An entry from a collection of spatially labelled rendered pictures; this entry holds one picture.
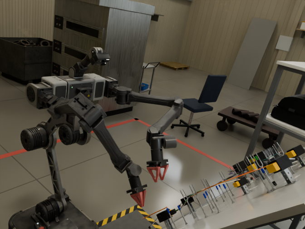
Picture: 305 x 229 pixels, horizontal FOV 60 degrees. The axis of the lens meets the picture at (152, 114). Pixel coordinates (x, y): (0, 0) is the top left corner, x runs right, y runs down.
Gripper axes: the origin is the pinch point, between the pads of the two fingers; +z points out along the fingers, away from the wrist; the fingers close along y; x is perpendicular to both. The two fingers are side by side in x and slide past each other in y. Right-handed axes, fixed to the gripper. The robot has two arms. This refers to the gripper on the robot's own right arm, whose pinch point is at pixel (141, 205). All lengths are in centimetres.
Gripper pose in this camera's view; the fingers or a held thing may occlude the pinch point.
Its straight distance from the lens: 141.8
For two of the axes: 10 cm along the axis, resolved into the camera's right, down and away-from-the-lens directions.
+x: -7.6, 3.7, 5.3
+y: 5.8, 0.1, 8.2
